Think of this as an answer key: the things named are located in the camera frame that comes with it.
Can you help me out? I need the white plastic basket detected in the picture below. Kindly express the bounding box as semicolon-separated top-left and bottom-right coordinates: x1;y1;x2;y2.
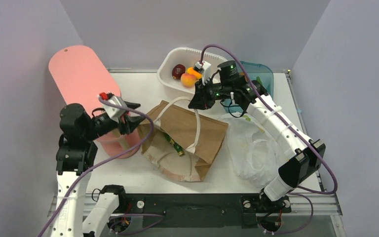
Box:
156;47;229;101

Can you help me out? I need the teal transparent plastic tub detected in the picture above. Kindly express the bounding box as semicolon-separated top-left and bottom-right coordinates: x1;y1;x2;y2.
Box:
222;61;274;114

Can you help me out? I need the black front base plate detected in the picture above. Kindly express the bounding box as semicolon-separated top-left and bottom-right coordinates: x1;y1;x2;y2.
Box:
119;193;292;228

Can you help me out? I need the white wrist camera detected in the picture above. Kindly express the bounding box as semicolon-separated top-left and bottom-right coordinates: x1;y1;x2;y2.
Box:
193;61;211;85
98;92;128;123

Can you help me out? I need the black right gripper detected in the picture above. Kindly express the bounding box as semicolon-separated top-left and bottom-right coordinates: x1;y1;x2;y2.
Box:
189;77;231;111

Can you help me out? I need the orange yellow mango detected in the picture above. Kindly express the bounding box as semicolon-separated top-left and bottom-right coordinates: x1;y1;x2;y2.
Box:
187;67;202;80

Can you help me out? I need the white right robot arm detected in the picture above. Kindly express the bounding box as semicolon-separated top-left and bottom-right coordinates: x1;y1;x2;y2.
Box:
188;60;326;213

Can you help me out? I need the pink tiered shelf stand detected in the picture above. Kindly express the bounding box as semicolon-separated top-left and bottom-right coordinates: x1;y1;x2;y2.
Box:
48;45;140;157

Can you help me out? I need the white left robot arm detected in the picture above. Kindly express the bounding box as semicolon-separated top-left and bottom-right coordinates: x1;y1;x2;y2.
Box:
39;96;147;237

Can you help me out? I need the dark red plum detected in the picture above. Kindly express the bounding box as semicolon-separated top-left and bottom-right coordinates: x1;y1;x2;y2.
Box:
171;64;187;80

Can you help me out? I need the brown paper grocery bag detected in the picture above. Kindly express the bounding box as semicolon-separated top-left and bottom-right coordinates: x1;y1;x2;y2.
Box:
138;96;228;182

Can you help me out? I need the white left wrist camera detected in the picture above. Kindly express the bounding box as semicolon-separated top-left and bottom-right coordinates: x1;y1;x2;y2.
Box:
98;92;128;123

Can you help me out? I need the orange peach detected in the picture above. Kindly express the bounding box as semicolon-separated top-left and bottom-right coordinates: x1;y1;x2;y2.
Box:
181;73;198;88

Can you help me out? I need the green cucumber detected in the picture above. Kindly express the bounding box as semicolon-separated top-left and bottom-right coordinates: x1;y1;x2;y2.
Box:
256;76;263;85

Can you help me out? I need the white plastic grocery bag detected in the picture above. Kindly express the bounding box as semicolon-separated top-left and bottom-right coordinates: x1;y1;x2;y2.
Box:
219;114;288;189

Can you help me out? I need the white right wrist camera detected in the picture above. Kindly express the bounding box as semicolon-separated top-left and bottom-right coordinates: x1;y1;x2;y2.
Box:
193;61;211;85

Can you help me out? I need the dark green bottle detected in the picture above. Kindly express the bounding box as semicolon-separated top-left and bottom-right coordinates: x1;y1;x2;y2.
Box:
163;133;185;157

